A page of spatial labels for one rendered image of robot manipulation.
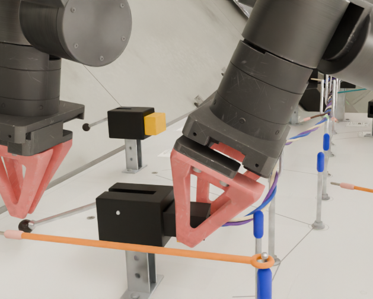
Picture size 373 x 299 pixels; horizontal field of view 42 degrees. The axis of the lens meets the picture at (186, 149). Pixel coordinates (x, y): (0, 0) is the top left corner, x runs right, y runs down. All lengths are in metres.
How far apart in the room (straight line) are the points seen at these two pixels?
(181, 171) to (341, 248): 0.24
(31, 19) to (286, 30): 0.17
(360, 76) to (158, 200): 0.18
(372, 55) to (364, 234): 0.25
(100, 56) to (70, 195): 0.37
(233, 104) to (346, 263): 0.22
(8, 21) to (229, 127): 0.18
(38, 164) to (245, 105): 0.18
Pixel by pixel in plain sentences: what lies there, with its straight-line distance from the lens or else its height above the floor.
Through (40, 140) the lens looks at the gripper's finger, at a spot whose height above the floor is 1.10.
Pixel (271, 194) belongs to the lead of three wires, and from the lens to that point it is 0.42.
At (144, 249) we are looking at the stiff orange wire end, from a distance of 0.27.
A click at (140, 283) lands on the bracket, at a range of 0.43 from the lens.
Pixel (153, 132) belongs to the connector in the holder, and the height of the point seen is 1.01.
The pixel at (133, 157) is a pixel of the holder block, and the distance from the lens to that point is 0.77.
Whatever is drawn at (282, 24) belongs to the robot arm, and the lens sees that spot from 0.32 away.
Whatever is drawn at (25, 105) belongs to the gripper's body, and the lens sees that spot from 0.40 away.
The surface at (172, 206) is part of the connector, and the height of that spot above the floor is 1.14.
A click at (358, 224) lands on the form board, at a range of 0.58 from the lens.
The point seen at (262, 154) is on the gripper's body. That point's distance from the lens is 0.31.
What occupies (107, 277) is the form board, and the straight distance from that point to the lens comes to 0.47.
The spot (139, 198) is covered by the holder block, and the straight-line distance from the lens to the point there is 0.39.
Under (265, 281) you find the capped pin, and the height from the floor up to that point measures 1.22.
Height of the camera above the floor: 1.34
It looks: 25 degrees down
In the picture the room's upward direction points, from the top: 50 degrees clockwise
